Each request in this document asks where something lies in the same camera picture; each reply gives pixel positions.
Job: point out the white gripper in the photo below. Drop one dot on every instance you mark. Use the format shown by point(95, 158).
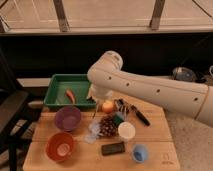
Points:
point(99, 94)

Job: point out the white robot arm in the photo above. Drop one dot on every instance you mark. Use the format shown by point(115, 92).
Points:
point(193, 99)

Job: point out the white cup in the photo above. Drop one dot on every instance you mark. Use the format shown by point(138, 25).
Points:
point(126, 131)

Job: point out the blue plastic cup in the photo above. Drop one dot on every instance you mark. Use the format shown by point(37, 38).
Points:
point(139, 153)

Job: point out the yellow banana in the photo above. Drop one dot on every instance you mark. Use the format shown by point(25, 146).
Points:
point(89, 96)

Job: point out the orange apple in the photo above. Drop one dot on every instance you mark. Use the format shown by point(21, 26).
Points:
point(108, 107)

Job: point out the green plastic tray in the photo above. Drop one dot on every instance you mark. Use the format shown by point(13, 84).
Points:
point(56, 98)

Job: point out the striped cloth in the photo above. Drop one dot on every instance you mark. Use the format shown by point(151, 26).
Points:
point(122, 106)

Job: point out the orange carrot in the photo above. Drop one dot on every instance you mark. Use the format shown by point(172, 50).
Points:
point(71, 96)

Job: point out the green sponge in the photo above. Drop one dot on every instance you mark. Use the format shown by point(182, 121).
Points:
point(118, 118)

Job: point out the brown pine cone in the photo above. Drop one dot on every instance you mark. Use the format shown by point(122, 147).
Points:
point(107, 127)

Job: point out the clear plastic bag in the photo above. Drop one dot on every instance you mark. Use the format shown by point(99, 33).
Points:
point(94, 131)

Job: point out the purple bowl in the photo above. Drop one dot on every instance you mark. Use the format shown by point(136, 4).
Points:
point(67, 118)

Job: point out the black rectangular block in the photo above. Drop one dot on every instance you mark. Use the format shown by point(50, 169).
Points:
point(110, 149)

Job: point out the orange bowl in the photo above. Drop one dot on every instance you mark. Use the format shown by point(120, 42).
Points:
point(60, 146)

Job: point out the metal bowl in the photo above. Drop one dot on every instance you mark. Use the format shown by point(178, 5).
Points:
point(184, 74)

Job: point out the black chair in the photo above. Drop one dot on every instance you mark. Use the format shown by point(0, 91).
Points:
point(15, 113)

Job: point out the black handled knife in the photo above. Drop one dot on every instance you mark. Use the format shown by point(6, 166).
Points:
point(140, 115)

